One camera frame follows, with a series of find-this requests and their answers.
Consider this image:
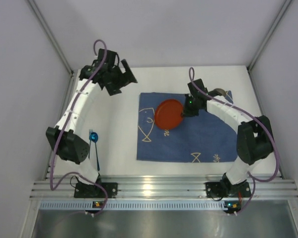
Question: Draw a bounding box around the brown paper cup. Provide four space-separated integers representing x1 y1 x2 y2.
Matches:
209 88 226 97

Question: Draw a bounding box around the red plate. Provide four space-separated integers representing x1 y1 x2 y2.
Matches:
154 99 183 130

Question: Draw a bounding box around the blue fish placemat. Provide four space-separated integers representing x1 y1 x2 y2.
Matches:
137 92 237 163

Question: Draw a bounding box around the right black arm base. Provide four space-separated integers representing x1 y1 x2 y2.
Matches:
205 181 251 200

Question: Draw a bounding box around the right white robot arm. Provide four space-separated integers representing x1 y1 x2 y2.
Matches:
182 79 280 185

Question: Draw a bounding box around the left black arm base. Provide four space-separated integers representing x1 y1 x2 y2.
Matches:
74 182 118 198

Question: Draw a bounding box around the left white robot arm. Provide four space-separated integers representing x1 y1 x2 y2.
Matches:
46 49 137 185

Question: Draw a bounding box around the blue metal spoon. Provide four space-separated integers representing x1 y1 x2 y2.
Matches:
91 132 100 171

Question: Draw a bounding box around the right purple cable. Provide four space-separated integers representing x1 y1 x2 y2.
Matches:
188 67 280 216

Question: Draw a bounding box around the purple cable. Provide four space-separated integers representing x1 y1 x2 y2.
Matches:
188 67 280 216
50 39 108 216

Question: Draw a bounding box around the aluminium mounting rail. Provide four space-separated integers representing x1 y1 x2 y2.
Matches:
29 158 298 199

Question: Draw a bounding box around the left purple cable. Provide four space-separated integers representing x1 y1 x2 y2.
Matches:
50 39 108 216

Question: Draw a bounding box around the slotted cable duct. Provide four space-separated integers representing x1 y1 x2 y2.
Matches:
39 200 239 211

